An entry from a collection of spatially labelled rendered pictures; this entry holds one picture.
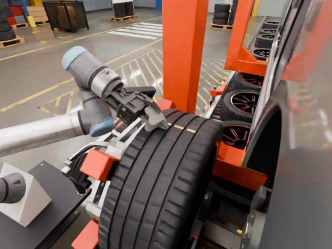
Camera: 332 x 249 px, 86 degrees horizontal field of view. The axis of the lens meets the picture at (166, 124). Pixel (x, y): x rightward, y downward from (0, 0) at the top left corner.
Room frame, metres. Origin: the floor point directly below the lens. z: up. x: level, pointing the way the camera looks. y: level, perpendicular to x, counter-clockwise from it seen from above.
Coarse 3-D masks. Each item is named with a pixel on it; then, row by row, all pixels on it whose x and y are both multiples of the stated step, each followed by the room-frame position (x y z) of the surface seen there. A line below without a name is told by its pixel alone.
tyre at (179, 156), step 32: (160, 128) 0.44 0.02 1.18; (192, 128) 0.44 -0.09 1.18; (128, 160) 0.34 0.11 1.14; (160, 160) 0.33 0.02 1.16; (192, 160) 0.32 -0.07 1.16; (128, 192) 0.26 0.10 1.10; (160, 192) 0.25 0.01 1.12; (192, 192) 0.25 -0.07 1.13; (128, 224) 0.20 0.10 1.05; (160, 224) 0.19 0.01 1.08
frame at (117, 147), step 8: (136, 120) 0.56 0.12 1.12; (128, 128) 0.51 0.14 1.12; (136, 128) 0.54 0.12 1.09; (120, 136) 0.47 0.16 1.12; (128, 136) 0.50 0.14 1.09; (112, 144) 0.43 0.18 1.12; (120, 144) 0.43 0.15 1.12; (128, 144) 0.43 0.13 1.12; (112, 152) 0.40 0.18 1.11; (120, 152) 0.40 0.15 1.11; (96, 184) 0.34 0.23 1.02; (104, 184) 0.35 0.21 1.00; (96, 192) 0.32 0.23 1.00; (104, 192) 0.31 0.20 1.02; (88, 200) 0.30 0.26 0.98; (96, 200) 0.31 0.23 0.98; (88, 208) 0.28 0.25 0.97; (96, 208) 0.28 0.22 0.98; (96, 216) 0.26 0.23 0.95
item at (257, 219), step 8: (264, 208) 0.34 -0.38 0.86; (248, 216) 0.31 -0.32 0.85; (256, 216) 0.28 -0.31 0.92; (264, 216) 0.28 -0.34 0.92; (256, 224) 0.25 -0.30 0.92; (256, 232) 0.23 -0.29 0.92; (248, 240) 0.22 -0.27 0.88; (256, 240) 0.21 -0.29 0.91; (248, 248) 0.20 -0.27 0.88; (256, 248) 0.20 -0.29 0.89
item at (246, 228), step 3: (246, 222) 0.28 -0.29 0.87; (249, 222) 0.28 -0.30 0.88; (246, 225) 0.27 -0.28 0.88; (249, 225) 0.27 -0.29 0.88; (243, 228) 0.28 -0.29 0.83; (246, 228) 0.26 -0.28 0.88; (249, 228) 0.26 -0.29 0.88; (243, 231) 0.27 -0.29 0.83; (246, 231) 0.25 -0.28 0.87; (243, 234) 0.25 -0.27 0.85; (246, 234) 0.24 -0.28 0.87; (243, 237) 0.24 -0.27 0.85; (246, 237) 0.24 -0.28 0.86
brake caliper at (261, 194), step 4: (260, 188) 0.39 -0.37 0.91; (264, 188) 0.39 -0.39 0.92; (268, 188) 0.40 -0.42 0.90; (256, 192) 0.41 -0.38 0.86; (260, 192) 0.37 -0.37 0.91; (264, 192) 0.37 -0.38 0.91; (268, 192) 0.38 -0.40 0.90; (256, 196) 0.38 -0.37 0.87; (260, 196) 0.36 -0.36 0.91; (264, 196) 0.36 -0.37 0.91; (268, 196) 0.36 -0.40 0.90; (252, 200) 0.40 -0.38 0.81; (256, 200) 0.36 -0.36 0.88; (260, 200) 0.35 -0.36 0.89; (264, 200) 0.35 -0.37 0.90; (252, 204) 0.37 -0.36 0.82; (256, 204) 0.35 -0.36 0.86; (260, 204) 0.35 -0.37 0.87; (264, 204) 0.34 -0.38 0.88; (252, 208) 0.36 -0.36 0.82; (256, 208) 0.35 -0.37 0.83; (260, 208) 0.35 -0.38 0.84
